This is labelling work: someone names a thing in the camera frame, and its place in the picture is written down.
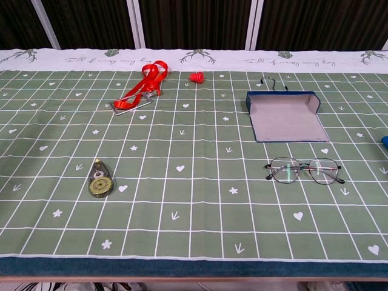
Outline thin-rimmed eyeglasses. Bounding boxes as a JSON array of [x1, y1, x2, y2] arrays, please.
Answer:
[[264, 156, 346, 185]]

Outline olive correction tape dispenser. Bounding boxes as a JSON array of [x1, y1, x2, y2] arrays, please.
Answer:
[[88, 158, 115, 199]]

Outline metal wire hook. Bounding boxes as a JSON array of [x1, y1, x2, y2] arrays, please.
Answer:
[[259, 76, 289, 91]]

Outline blue floral glasses case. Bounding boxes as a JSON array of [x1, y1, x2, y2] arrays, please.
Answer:
[[245, 90, 331, 143]]

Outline green grid tablecloth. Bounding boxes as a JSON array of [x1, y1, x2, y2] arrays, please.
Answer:
[[0, 47, 388, 263]]

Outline red lanyard with badge holder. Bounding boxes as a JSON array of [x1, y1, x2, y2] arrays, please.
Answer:
[[109, 60, 170, 116]]

